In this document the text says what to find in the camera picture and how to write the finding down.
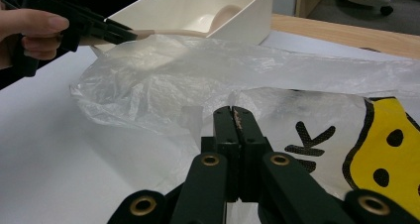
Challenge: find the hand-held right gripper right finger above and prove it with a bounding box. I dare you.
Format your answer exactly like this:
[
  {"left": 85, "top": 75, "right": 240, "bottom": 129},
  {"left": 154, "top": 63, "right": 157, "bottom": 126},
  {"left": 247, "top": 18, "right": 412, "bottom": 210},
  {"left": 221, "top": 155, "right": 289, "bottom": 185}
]
[{"left": 232, "top": 106, "right": 273, "bottom": 202}]

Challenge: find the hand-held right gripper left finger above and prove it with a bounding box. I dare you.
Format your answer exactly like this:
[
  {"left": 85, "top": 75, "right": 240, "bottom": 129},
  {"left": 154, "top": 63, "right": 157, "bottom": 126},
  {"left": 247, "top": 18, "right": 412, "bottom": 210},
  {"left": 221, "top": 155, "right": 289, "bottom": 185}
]
[{"left": 201, "top": 105, "right": 240, "bottom": 202}]

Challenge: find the clear smiley plastic bag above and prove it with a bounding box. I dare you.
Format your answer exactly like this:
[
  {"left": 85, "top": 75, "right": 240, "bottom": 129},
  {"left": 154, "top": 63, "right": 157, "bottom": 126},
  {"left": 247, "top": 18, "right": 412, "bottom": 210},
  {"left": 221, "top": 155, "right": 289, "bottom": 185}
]
[{"left": 68, "top": 34, "right": 420, "bottom": 224}]

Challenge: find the cream plastic bin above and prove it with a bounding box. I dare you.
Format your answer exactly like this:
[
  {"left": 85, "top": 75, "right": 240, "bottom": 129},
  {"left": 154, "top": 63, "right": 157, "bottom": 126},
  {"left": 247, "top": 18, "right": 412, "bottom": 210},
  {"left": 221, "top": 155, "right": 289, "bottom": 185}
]
[{"left": 90, "top": 0, "right": 275, "bottom": 55}]

